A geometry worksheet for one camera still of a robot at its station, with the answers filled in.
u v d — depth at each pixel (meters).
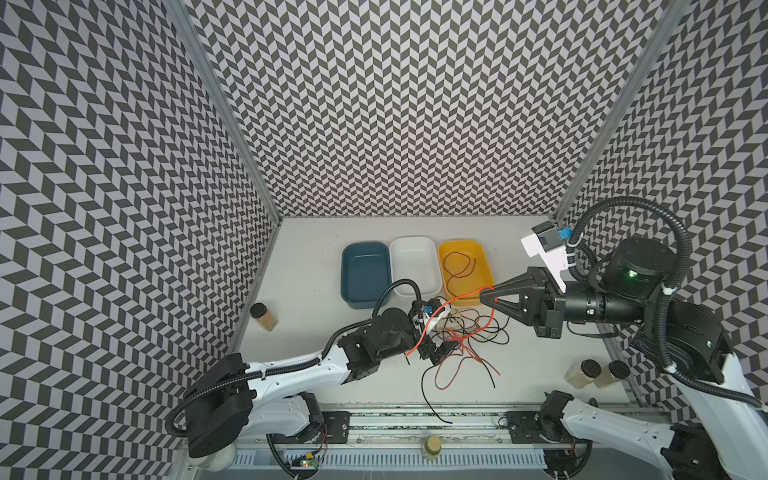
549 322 0.38
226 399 0.41
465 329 0.89
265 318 0.83
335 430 0.73
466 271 1.00
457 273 0.98
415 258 1.02
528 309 0.41
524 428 0.75
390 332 0.55
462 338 0.87
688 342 0.33
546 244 0.38
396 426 0.74
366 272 0.99
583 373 0.74
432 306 0.60
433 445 0.59
